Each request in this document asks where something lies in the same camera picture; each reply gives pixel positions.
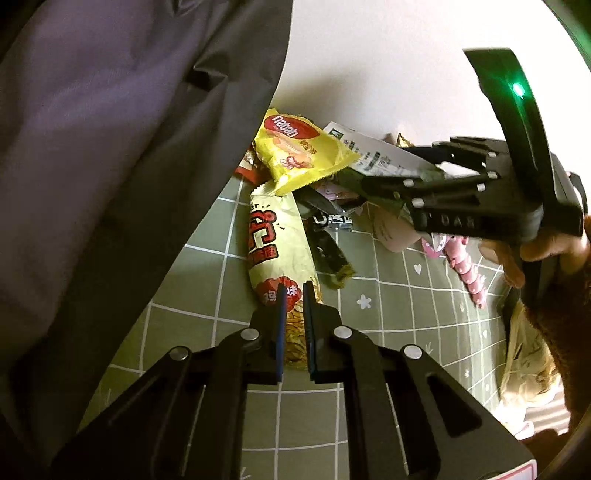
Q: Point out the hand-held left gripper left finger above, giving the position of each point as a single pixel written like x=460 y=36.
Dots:
x=279 y=346

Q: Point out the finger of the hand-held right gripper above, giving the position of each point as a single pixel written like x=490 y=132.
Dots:
x=438 y=189
x=471 y=150

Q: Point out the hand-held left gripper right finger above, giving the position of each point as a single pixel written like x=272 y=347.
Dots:
x=310 y=341

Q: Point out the green white drink pouch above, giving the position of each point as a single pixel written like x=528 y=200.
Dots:
x=378 y=157

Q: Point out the pink caterpillar toy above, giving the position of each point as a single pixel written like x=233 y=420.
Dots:
x=466 y=272

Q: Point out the cream noodle snack packet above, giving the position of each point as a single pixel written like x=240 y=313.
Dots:
x=272 y=258

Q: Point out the yellow plastic garbage bag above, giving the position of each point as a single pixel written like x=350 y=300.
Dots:
x=526 y=360

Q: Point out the red snack wrapper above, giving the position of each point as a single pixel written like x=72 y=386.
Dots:
x=247 y=170

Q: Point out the person's right hand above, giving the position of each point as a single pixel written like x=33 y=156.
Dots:
x=503 y=258

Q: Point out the gold foil wrapper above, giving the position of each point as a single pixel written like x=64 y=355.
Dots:
x=402 y=141

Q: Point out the black printed snack wrapper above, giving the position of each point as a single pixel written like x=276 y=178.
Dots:
x=328 y=249

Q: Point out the green grid bed sheet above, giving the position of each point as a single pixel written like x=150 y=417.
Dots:
x=415 y=323

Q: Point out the yellow wafer packet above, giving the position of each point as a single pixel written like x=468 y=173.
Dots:
x=295 y=152

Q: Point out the pink floral quilt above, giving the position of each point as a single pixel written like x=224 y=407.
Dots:
x=521 y=427

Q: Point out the dark jacket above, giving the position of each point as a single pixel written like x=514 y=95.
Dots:
x=115 y=161

